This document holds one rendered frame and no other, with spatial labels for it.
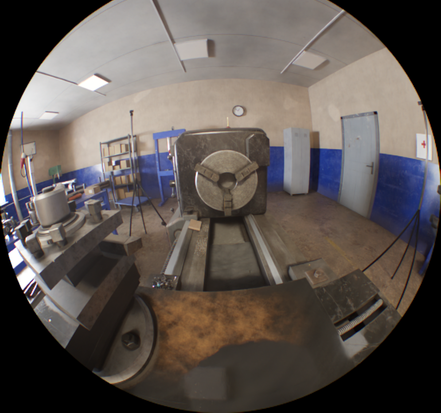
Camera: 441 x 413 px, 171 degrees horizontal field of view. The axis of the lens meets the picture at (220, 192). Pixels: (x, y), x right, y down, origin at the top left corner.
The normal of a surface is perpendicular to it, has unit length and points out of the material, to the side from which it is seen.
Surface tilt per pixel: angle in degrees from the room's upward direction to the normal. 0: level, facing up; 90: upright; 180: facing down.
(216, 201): 90
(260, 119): 90
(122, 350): 0
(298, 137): 90
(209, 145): 90
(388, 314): 0
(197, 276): 0
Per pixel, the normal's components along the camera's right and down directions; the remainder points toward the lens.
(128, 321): -0.05, -0.96
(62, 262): 1.00, -0.05
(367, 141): -1.00, 0.06
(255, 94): 0.02, 0.27
